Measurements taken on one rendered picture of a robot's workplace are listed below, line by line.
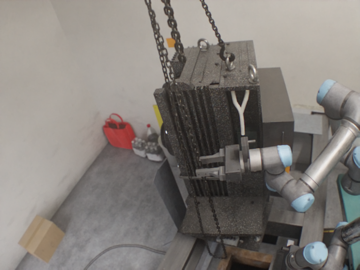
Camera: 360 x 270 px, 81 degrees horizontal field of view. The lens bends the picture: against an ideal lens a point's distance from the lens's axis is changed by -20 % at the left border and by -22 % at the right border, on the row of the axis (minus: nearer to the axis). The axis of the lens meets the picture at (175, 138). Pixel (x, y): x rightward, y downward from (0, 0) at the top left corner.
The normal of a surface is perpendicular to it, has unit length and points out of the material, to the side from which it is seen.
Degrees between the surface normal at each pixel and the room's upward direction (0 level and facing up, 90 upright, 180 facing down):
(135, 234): 0
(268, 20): 90
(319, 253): 25
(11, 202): 90
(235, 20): 90
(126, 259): 0
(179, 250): 0
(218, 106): 90
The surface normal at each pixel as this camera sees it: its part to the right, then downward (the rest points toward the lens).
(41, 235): -0.25, -0.74
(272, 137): -0.21, 0.67
